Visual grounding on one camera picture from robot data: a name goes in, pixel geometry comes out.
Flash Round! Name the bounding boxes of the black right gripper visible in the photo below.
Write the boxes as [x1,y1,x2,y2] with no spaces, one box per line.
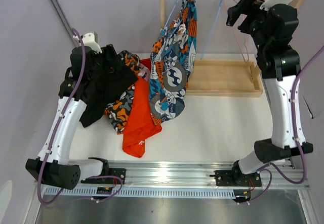
[225,0,271,53]

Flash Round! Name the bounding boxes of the black shorts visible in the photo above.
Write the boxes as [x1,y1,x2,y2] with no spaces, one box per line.
[79,44,139,128]

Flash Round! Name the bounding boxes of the blue wire hanger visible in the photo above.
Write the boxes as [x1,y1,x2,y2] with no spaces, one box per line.
[200,0,224,59]
[159,0,182,33]

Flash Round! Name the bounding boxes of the pink patterned shorts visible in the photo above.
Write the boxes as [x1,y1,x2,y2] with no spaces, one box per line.
[137,63,150,82]

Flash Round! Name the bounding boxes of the orange grey camouflage shorts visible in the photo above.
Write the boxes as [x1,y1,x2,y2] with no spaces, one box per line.
[104,50,140,134]

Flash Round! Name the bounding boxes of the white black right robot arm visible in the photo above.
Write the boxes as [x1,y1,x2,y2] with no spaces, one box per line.
[214,0,313,186]

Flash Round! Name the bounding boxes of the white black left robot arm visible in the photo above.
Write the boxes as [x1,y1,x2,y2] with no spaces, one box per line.
[25,44,136,190]

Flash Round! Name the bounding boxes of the blue orange cartoon shorts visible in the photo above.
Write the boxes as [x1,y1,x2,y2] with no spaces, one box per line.
[149,0,197,125]

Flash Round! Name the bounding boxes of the red plastic tray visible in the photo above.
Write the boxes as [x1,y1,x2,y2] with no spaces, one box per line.
[140,58,151,73]

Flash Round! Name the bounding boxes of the wooden clothes rack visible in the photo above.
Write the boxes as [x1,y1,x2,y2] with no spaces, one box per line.
[160,0,304,97]

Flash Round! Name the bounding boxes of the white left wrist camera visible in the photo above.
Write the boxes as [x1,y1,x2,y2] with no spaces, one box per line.
[82,31,102,54]

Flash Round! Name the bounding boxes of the aluminium mounting rail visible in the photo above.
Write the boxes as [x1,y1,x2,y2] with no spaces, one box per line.
[33,161,310,190]

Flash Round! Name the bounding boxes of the white slotted cable duct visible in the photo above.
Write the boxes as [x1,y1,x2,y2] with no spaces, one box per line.
[45,187,236,199]

